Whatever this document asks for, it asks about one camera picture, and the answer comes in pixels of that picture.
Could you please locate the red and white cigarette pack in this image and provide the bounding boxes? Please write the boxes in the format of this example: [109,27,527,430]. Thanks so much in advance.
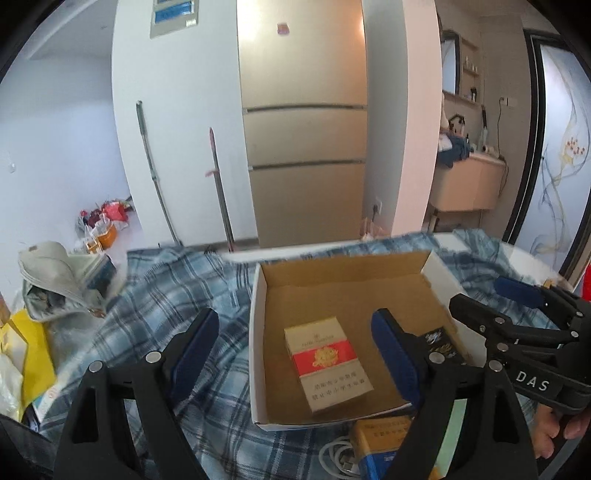
[283,316,374,415]

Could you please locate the wall shelf with bottles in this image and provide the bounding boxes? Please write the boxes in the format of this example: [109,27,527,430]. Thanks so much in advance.
[462,37,482,106]

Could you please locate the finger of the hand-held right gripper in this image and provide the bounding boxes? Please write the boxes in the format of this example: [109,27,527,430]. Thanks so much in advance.
[449,292,580,365]
[493,276,591,333]

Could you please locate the wall mirror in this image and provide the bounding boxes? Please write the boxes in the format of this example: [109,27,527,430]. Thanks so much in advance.
[441,30,462,95]

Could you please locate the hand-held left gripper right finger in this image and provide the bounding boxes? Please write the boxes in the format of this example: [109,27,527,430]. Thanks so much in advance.
[370,308,540,480]

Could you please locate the black cigarette pack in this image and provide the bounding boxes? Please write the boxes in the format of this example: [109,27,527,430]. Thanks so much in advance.
[418,327,468,365]

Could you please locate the beige vanity cabinet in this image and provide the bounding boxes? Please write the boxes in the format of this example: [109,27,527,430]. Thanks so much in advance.
[429,154,509,213]

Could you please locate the blue plaid blanket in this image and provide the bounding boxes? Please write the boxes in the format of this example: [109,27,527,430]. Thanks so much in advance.
[37,228,555,480]

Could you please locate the gold refrigerator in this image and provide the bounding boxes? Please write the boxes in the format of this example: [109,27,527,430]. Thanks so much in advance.
[236,0,370,250]

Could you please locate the person's right hand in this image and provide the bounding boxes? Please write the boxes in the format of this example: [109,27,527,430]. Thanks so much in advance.
[534,405,591,459]

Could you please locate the cardboard box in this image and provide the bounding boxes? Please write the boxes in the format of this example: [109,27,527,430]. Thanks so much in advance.
[249,250,476,432]

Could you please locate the yellow bag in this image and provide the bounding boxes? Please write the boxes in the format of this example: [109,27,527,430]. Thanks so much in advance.
[0,309,57,416]

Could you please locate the white charging cable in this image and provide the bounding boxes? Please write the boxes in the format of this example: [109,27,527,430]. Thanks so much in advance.
[320,436,361,476]

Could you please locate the grey wall panel blue labels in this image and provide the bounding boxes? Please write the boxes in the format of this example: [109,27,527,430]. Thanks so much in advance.
[150,0,206,40]

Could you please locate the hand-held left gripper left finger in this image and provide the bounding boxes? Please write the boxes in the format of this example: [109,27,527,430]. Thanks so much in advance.
[54,308,221,480]

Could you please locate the blue cloth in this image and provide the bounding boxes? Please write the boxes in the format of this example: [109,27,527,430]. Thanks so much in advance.
[438,134,472,169]

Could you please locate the frosted glass door black frame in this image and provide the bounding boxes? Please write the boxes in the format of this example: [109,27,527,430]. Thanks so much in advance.
[503,28,591,291]

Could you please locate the orange and blue packet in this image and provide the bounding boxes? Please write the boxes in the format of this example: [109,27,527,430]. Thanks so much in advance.
[352,415,416,480]

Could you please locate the grey mop handle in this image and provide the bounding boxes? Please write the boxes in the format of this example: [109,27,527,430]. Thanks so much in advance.
[136,100,183,245]

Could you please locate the mop handle with pink tip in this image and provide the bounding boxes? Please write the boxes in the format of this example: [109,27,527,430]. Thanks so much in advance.
[206,127,236,252]

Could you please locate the grey fabric bag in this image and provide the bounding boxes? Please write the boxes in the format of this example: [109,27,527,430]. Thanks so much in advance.
[18,241,118,320]

